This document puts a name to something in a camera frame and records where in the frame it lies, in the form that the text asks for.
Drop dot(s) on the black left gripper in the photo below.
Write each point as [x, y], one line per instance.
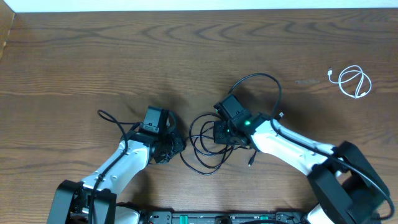
[180, 145]

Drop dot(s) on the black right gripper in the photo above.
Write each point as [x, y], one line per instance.
[218, 139]

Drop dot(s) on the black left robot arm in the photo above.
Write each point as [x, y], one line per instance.
[94, 198]

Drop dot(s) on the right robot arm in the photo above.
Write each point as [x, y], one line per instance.
[347, 187]

